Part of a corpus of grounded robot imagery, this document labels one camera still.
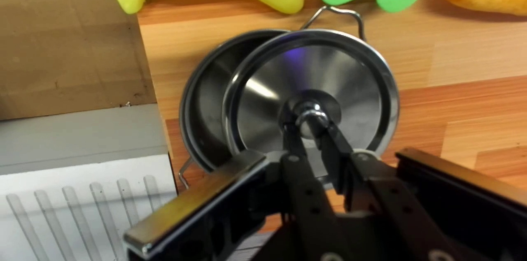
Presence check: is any silver pot lid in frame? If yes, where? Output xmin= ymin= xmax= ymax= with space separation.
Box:
xmin=222 ymin=29 xmax=400 ymax=191

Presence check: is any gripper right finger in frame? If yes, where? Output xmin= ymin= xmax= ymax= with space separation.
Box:
xmin=316 ymin=122 xmax=527 ymax=261

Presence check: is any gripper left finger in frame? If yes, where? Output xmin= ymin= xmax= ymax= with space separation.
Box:
xmin=124 ymin=121 xmax=337 ymax=261

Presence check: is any white ribbed panel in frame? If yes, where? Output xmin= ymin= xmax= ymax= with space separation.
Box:
xmin=0 ymin=103 xmax=178 ymax=261

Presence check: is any silver pot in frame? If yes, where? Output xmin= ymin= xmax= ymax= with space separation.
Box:
xmin=178 ymin=5 xmax=368 ymax=191

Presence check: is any brown cardboard box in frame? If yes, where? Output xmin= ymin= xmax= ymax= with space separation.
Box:
xmin=0 ymin=0 xmax=158 ymax=121

